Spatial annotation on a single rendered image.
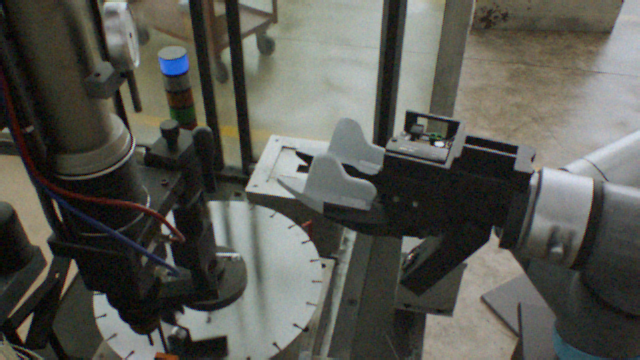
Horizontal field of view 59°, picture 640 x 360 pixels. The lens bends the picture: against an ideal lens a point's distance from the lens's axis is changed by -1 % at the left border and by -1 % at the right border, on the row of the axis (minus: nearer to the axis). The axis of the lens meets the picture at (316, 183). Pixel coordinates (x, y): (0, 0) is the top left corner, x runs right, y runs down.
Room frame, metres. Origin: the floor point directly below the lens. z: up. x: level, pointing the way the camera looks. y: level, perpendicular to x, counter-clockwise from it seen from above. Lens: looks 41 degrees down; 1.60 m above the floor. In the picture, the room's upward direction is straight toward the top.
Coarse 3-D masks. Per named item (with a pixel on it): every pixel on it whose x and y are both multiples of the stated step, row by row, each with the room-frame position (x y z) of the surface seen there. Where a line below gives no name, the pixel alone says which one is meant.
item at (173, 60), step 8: (168, 48) 0.85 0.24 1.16; (176, 48) 0.85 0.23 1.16; (184, 48) 0.85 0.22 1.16; (160, 56) 0.82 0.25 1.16; (168, 56) 0.82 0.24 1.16; (176, 56) 0.82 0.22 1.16; (184, 56) 0.83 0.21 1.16; (160, 64) 0.82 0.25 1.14; (168, 64) 0.81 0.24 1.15; (176, 64) 0.81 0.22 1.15; (184, 64) 0.82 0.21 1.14; (168, 72) 0.81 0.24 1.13; (176, 72) 0.81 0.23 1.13; (184, 72) 0.82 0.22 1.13
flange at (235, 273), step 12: (228, 252) 0.58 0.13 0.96; (228, 264) 0.55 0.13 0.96; (240, 264) 0.56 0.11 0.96; (180, 276) 0.53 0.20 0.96; (228, 276) 0.53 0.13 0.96; (240, 276) 0.53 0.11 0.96; (228, 288) 0.51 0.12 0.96; (240, 288) 0.51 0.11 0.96; (216, 300) 0.49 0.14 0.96; (228, 300) 0.49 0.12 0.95
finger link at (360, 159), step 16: (336, 128) 0.43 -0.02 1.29; (352, 128) 0.42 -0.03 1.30; (336, 144) 0.43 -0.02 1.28; (352, 144) 0.42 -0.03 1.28; (368, 144) 0.41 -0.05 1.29; (304, 160) 0.43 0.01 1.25; (352, 160) 0.42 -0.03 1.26; (368, 160) 0.41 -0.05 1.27; (352, 176) 0.41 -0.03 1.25; (368, 176) 0.40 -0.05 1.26
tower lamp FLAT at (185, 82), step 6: (186, 72) 0.83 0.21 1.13; (168, 78) 0.81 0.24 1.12; (174, 78) 0.81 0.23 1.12; (180, 78) 0.82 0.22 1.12; (186, 78) 0.82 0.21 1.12; (168, 84) 0.81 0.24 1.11; (174, 84) 0.81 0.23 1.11; (180, 84) 0.81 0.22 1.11; (186, 84) 0.82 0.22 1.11; (168, 90) 0.81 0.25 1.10; (174, 90) 0.81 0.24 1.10; (180, 90) 0.81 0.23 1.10
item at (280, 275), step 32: (224, 224) 0.65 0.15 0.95; (256, 224) 0.65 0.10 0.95; (288, 224) 0.65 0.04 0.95; (256, 256) 0.58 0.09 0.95; (288, 256) 0.58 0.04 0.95; (256, 288) 0.52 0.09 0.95; (288, 288) 0.52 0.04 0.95; (320, 288) 0.52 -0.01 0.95; (96, 320) 0.46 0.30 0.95; (160, 320) 0.46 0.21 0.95; (192, 320) 0.46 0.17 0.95; (224, 320) 0.46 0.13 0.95; (256, 320) 0.46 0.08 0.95; (288, 320) 0.46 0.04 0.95; (128, 352) 0.41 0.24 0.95; (192, 352) 0.41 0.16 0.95; (224, 352) 0.41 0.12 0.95; (256, 352) 0.41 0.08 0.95
